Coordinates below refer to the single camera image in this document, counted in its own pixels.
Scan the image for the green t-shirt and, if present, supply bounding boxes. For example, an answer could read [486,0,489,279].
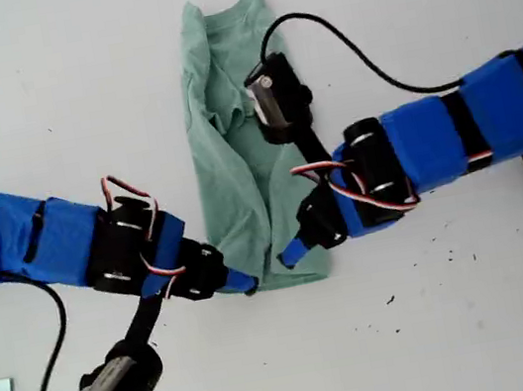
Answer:
[164,0,340,301]

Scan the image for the arm's red white wire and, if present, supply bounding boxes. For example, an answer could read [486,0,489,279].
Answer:
[287,144,423,230]
[100,163,193,309]

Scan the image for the arm's black camera stalk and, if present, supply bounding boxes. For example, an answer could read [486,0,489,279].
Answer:
[118,294,172,352]
[287,121,336,175]

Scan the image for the arm's camera box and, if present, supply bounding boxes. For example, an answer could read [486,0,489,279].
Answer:
[238,47,322,150]
[59,334,168,391]

